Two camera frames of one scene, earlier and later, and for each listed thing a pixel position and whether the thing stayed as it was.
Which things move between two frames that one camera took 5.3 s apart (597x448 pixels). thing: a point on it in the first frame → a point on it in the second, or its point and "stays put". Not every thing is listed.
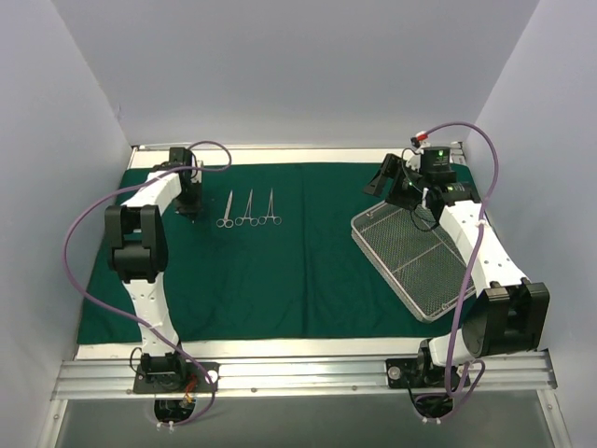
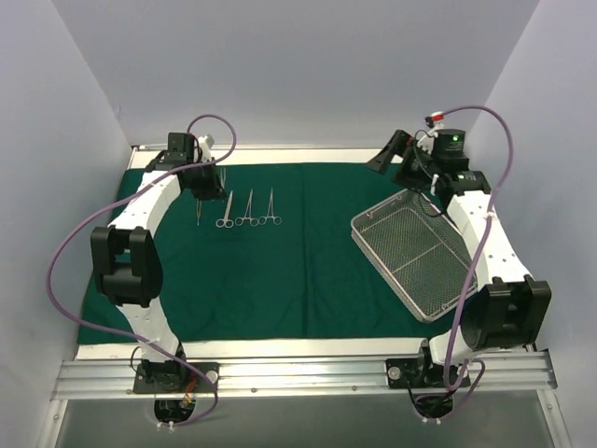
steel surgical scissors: [221, 222] stays put
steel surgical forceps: [277, 220] stays put
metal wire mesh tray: [416, 255] stays put
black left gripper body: [188, 205] → [205, 188]
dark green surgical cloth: [272, 258] stays put
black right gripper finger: [389, 169] → [398, 144]
